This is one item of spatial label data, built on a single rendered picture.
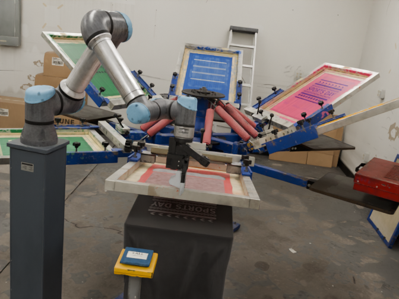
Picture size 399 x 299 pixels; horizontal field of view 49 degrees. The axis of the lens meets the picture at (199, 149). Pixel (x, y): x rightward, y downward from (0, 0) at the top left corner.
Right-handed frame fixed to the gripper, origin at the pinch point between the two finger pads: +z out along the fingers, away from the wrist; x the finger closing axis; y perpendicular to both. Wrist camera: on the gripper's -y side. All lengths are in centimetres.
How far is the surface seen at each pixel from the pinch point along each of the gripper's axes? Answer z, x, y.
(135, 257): 20.9, 18.7, 12.7
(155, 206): 15.1, -29.6, 12.5
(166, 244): 24.9, -10.1, 4.5
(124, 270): 24.2, 22.9, 15.0
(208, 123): -20, -112, -6
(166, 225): 17.9, -13.0, 5.6
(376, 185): -2, -61, -95
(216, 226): 17.3, -17.4, -15.0
